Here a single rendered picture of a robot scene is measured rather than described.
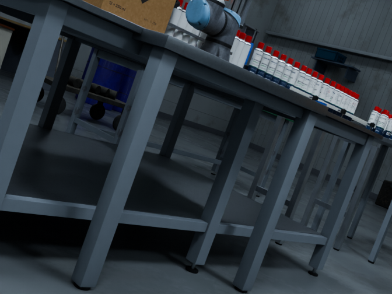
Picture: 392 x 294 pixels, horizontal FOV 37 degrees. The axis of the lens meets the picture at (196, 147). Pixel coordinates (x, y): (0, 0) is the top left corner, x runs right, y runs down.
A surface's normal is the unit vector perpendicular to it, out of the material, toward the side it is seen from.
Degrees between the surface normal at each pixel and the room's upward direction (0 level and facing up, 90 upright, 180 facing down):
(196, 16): 98
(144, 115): 90
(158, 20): 90
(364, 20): 90
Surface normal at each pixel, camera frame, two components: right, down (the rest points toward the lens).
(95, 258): 0.65, 0.30
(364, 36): -0.68, -0.18
